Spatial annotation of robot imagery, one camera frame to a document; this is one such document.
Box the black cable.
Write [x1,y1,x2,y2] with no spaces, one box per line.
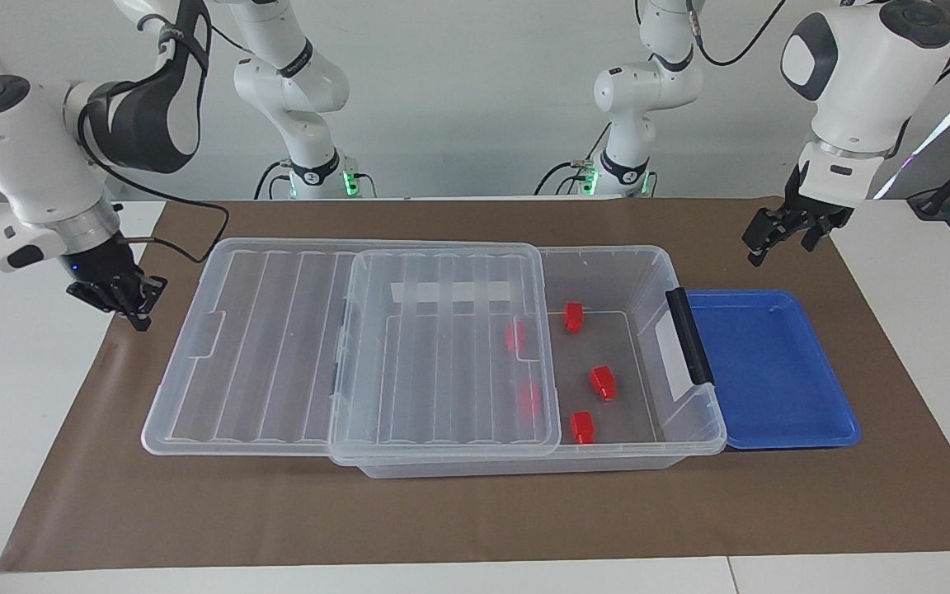
[253,160,291,201]
[534,160,590,197]
[686,0,790,68]
[581,121,614,167]
[78,81,231,266]

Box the clear plastic storage box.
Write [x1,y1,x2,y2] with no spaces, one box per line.
[330,243,728,480]

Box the black box latch handle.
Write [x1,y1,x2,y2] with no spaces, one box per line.
[665,286,716,388]

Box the blue plastic tray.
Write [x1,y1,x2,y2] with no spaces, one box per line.
[684,288,863,451]

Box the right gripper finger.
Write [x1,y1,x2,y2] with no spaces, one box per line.
[119,276,169,333]
[66,280,126,315]

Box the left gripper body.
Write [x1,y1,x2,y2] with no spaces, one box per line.
[783,163,856,228]

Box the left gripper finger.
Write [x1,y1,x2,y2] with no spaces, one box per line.
[742,206,802,267]
[801,214,853,253]

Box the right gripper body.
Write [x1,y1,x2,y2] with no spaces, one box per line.
[69,233,146,293]

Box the clear plastic box lid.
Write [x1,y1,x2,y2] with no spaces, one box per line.
[140,237,564,460]

